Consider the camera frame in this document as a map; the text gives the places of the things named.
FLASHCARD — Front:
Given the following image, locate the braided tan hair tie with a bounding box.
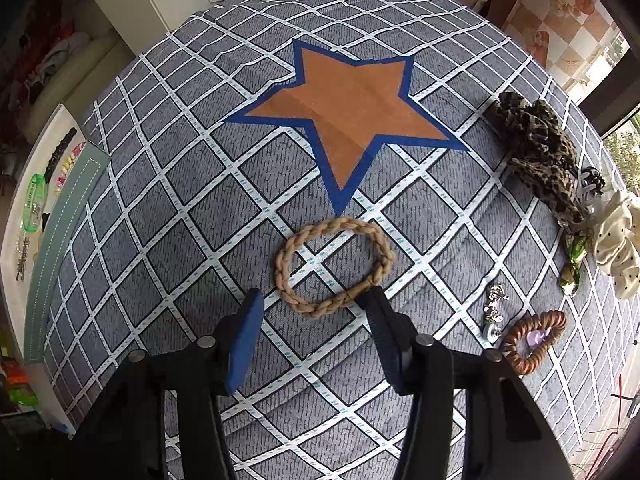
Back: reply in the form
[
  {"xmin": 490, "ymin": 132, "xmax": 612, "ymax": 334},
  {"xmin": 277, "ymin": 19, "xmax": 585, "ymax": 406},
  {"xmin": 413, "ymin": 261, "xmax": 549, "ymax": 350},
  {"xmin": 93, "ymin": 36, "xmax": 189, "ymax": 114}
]
[{"xmin": 273, "ymin": 216, "xmax": 397, "ymax": 319}]

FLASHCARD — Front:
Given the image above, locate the small silver charm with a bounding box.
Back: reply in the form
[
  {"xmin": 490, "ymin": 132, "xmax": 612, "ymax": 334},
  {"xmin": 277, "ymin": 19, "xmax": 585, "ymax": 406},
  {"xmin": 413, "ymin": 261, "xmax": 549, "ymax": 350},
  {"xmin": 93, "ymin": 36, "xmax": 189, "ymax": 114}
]
[{"xmin": 483, "ymin": 284, "xmax": 508, "ymax": 344}]

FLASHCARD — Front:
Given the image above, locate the green translucent bangle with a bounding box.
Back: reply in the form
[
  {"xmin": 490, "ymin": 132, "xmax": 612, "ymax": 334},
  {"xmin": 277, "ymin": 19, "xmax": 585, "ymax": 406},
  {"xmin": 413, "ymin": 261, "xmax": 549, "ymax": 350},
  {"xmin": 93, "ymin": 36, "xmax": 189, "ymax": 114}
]
[{"xmin": 22, "ymin": 174, "xmax": 48, "ymax": 233}]

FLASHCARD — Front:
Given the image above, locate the beige jewelry tray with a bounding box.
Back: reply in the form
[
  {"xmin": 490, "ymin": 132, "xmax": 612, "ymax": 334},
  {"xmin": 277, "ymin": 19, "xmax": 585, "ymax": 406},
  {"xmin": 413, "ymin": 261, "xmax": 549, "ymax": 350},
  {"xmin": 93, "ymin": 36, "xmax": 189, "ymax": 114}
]
[{"xmin": 0, "ymin": 103, "xmax": 113, "ymax": 366}]

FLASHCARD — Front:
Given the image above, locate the grey checked tablecloth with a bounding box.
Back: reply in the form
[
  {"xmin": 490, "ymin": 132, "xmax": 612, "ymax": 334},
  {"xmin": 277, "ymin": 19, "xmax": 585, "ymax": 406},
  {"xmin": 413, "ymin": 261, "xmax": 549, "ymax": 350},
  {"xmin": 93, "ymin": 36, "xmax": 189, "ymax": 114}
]
[{"xmin": 43, "ymin": 0, "xmax": 639, "ymax": 479}]

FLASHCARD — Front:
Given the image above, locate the green leaf hair clip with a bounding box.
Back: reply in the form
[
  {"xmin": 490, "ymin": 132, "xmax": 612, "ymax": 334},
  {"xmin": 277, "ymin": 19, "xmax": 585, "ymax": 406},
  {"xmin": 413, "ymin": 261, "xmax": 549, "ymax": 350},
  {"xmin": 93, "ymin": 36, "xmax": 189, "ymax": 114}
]
[{"xmin": 559, "ymin": 232, "xmax": 589, "ymax": 297}]

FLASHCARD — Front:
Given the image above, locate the cream polka dot scrunchie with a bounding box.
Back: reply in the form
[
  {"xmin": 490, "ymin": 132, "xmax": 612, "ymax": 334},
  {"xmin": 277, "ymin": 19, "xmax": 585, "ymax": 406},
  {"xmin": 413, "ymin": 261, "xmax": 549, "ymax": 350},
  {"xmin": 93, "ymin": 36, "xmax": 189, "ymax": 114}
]
[{"xmin": 593, "ymin": 191, "xmax": 640, "ymax": 300}]

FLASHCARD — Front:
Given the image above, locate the leopard print scrunchie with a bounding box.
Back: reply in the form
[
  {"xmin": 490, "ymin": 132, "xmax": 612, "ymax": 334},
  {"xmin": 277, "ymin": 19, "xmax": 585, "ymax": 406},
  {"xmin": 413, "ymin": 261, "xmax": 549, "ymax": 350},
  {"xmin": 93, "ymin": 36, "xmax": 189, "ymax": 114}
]
[{"xmin": 485, "ymin": 91, "xmax": 585, "ymax": 230}]

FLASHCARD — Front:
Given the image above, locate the small black claw clip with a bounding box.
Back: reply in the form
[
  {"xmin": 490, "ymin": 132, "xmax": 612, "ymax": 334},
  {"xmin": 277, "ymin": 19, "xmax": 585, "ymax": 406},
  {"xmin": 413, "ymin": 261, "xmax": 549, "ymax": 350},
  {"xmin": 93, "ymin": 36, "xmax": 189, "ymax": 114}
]
[{"xmin": 578, "ymin": 166, "xmax": 605, "ymax": 196}]

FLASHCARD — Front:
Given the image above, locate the orange star patch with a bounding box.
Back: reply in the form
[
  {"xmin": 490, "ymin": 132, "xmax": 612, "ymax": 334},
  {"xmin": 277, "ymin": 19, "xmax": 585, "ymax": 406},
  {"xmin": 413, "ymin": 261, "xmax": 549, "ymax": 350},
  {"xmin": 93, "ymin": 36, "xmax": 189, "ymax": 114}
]
[{"xmin": 226, "ymin": 40, "xmax": 466, "ymax": 216}]

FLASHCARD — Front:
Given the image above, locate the black beaded hair clip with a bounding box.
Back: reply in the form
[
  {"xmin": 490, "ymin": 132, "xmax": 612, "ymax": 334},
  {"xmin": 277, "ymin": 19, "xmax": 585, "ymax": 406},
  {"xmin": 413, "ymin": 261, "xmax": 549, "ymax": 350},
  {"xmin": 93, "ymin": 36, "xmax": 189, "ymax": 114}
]
[{"xmin": 43, "ymin": 128, "xmax": 77, "ymax": 184}]

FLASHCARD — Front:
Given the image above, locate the brown heart spiral hair tie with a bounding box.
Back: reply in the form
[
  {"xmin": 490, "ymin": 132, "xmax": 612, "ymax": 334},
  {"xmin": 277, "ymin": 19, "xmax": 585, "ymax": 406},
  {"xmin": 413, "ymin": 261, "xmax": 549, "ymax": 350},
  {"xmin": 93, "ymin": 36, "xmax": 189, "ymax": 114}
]
[{"xmin": 501, "ymin": 309, "xmax": 569, "ymax": 376}]

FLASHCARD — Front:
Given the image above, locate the pink yellow spiral hair tie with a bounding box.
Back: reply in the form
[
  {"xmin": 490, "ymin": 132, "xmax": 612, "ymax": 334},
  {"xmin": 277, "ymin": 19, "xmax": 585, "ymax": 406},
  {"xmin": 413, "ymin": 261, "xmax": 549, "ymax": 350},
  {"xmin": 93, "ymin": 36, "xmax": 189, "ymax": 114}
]
[{"xmin": 53, "ymin": 142, "xmax": 87, "ymax": 192}]

